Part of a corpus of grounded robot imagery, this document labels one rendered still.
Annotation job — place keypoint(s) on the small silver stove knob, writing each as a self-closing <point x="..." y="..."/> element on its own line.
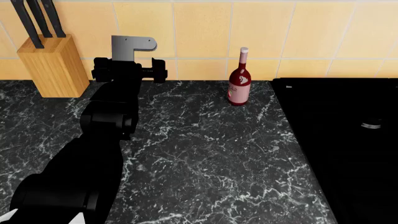
<point x="371" y="124"/>

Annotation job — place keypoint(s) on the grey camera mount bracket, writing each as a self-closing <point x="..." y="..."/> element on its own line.
<point x="127" y="47"/>

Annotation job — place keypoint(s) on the red wine bottle pink label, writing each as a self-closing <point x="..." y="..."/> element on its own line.
<point x="239" y="86"/>

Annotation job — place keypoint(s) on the black cooktop stove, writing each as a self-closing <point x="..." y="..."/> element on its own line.
<point x="342" y="151"/>

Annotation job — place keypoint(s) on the wooden knife block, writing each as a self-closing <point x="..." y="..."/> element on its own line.
<point x="54" y="70"/>

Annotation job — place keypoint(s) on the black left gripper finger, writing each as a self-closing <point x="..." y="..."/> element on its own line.
<point x="101" y="70"/>
<point x="159" y="71"/>

